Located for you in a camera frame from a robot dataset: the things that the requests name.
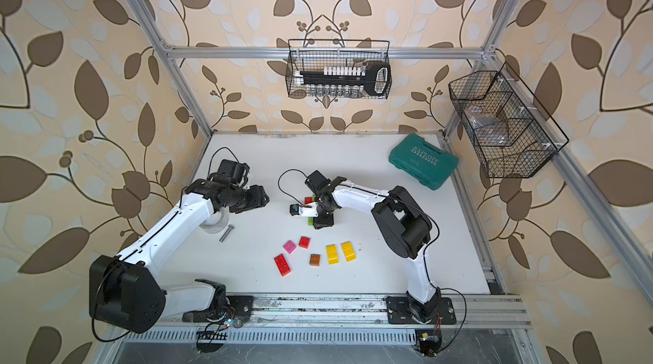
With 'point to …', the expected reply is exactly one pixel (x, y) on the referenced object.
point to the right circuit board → (428, 342)
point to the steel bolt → (226, 233)
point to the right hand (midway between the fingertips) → (319, 216)
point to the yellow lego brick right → (349, 251)
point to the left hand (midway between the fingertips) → (258, 197)
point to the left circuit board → (210, 341)
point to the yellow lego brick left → (332, 256)
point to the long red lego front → (282, 264)
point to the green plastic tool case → (423, 161)
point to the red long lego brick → (308, 200)
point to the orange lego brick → (315, 259)
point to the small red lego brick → (303, 242)
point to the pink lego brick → (289, 247)
